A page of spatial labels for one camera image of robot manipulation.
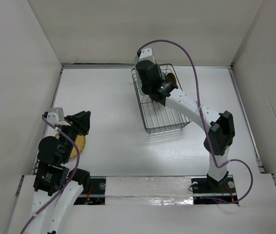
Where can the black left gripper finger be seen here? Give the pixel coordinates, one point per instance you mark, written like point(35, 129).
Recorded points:
point(78, 117)
point(85, 122)

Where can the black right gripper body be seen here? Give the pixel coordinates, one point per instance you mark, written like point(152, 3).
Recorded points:
point(157, 70)

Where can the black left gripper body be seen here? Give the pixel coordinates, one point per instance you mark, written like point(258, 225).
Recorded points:
point(74, 129)

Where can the yellow woven round plate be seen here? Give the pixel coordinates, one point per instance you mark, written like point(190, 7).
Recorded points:
point(81, 143)

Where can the yellow patterned round plate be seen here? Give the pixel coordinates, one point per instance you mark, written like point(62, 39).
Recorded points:
point(171, 77)

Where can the light green rectangular tray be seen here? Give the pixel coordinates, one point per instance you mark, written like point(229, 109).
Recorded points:
point(138, 80)

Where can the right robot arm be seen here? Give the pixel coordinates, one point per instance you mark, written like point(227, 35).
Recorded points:
point(218, 127)

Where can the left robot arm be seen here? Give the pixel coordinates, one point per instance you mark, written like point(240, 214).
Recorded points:
point(58, 181)

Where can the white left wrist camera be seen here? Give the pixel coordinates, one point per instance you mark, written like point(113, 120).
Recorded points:
point(55, 115)

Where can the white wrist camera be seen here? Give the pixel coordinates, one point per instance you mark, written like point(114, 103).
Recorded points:
point(146, 54)
point(55, 115)

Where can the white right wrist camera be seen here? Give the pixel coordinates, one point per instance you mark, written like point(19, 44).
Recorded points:
point(146, 54)

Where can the grey wire dish rack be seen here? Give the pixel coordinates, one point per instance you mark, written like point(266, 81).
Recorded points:
point(156, 118)

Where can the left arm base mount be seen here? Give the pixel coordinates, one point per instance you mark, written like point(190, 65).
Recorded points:
point(97, 186)

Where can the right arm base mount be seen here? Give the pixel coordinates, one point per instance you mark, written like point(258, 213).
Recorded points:
point(200, 186)

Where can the metal front rail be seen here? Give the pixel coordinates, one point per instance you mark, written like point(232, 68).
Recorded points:
point(187, 193)

